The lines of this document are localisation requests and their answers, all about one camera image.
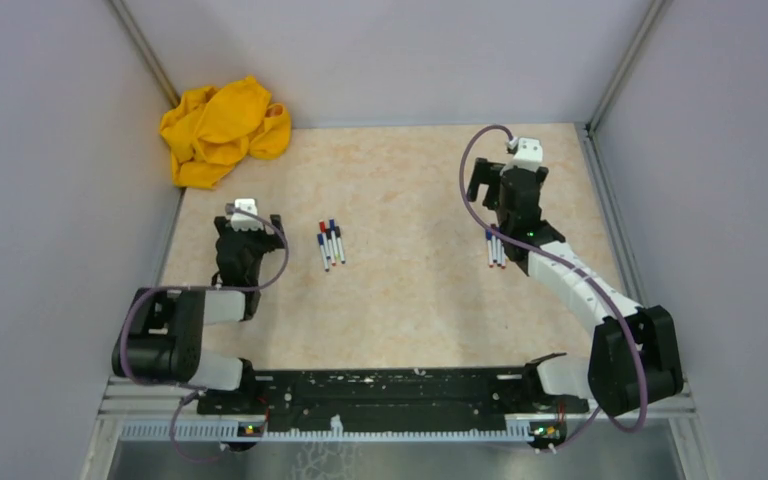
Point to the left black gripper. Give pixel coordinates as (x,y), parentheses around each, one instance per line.
(271,241)

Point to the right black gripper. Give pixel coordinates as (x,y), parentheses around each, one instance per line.
(485,173)

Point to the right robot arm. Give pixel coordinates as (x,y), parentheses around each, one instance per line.
(634,359)

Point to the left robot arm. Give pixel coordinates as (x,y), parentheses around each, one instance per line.
(164,339)

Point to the blue capped white marker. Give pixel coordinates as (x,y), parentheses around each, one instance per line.
(323,253)

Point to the red capped white marker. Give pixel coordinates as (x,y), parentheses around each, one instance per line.
(326,243)

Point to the yellow crumpled cloth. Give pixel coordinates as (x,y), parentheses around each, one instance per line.
(212,129)

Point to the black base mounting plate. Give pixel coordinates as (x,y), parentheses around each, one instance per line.
(463,398)

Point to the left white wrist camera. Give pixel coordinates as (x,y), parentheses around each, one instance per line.
(242,215)

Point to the aluminium frame rail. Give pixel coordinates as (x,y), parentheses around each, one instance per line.
(125,398)

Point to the slotted cable duct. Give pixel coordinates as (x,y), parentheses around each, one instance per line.
(236,431)

